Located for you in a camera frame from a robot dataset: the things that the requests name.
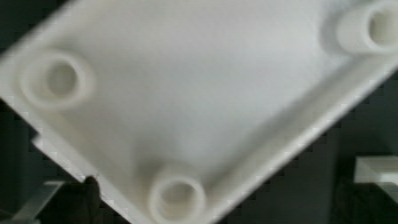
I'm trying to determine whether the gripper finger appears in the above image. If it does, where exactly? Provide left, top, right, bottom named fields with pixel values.
left=0, top=181, right=64, bottom=224

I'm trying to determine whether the white square desk top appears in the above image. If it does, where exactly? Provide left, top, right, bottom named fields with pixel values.
left=0, top=0, right=398, bottom=224

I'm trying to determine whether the white L-shaped fence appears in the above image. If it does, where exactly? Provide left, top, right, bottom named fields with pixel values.
left=354, top=156, right=398, bottom=185

